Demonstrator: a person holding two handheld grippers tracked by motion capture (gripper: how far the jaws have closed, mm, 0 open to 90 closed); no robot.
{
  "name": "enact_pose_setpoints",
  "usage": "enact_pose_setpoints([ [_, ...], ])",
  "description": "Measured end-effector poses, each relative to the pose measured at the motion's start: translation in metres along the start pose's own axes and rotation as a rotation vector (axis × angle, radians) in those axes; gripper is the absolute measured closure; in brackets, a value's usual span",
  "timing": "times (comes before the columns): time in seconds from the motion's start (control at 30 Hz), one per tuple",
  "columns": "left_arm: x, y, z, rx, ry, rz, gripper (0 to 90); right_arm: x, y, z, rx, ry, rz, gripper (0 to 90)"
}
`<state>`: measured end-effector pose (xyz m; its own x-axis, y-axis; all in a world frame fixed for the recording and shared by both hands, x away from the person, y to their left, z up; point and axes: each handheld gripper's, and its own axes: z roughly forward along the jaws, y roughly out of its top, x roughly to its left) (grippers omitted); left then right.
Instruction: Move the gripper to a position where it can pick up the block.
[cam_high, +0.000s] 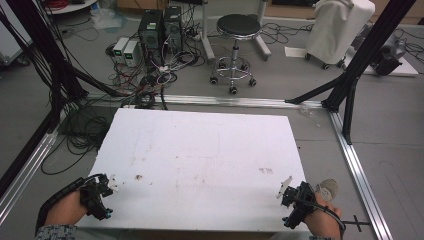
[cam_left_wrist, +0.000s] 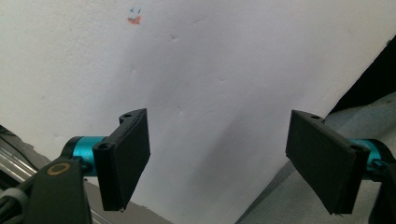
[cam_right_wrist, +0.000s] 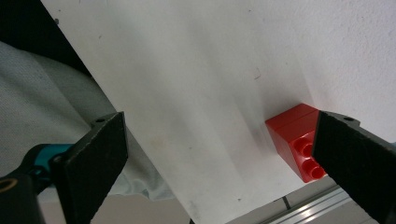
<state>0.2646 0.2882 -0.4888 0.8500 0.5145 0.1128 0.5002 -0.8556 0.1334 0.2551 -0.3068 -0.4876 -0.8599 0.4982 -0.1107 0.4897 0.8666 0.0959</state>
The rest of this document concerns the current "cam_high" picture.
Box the slim black computer tower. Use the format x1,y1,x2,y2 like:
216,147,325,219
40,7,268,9
162,5,184,55

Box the person's left hand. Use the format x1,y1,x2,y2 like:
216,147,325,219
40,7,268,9
44,190,90,228

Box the black frame bar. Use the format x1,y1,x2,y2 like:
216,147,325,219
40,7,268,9
0,108,56,199

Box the red cable coil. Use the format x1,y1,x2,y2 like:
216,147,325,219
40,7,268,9
44,0,70,10

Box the loose black floor cables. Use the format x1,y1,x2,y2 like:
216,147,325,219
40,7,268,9
259,21,315,46

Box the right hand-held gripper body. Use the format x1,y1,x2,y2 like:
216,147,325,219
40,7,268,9
280,180,317,230

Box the white power supply unit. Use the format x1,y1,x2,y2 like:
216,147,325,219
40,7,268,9
112,36,130,64
122,40,140,68

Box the tangled cables by computers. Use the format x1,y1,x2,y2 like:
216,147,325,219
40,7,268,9
104,26,209,111

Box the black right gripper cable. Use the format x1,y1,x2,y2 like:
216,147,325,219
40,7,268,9
308,199,347,234

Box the black floor cable pile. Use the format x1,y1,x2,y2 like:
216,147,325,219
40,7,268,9
40,104,116,177

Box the grey machine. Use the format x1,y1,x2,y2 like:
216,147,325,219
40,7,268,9
371,31,408,77

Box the white paper sheet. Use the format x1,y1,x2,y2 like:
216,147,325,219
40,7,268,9
283,45,308,60

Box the black round stool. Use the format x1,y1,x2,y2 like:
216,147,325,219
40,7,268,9
209,13,263,96

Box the white floor board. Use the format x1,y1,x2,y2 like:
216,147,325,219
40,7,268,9
343,49,420,78

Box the crumpled clear plastic wrap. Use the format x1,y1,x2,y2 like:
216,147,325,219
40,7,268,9
297,103,322,129

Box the black frame post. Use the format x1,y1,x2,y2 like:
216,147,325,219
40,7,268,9
284,0,418,113
0,0,129,101

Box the clear plastic bag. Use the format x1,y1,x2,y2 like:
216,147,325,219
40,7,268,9
89,7,129,34

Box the white covered cart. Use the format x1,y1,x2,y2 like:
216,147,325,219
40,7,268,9
304,0,377,70

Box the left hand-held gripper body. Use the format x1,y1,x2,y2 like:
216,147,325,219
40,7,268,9
79,173,115,221

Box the person's grey shoe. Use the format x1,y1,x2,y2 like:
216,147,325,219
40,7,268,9
314,178,339,203

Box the long aluminium floor rail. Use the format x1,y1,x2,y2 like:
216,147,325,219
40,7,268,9
84,93,325,110

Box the round white table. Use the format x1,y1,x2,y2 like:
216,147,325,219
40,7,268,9
42,0,100,16

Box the large black computer tower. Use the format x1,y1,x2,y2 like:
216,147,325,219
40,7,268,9
137,9,165,67

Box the black upright frame strut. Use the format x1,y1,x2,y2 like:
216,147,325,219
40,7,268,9
342,77,360,146

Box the person's patterned left sleeve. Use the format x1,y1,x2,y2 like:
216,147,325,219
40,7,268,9
34,224,78,240

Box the white table leg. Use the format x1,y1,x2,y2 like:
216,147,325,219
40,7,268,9
199,0,217,64
253,0,273,62

